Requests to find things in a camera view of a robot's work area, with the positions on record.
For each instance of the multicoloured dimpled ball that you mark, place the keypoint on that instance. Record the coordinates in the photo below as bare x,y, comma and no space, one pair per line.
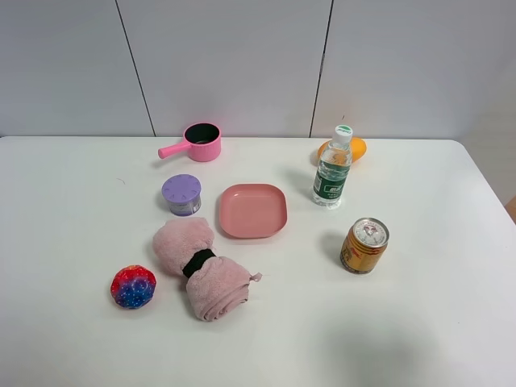
133,287

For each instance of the pink square plate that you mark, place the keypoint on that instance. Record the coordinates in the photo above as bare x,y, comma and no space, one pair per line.
252,211

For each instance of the purple lidded round container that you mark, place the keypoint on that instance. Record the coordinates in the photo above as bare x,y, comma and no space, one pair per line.
182,193

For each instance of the rolled pink towel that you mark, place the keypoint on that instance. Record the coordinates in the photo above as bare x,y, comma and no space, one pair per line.
220,285

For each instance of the black band on towel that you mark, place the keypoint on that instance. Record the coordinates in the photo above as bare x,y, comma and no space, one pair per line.
197,261

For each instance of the gold drink can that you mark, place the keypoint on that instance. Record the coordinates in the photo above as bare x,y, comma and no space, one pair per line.
364,245

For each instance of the pink toy saucepan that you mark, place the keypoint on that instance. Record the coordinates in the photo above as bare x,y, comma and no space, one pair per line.
201,142

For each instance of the clear water bottle green label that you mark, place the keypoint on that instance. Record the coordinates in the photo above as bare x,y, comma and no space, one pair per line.
334,164

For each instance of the orange mango fruit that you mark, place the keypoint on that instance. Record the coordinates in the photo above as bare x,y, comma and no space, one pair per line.
358,148

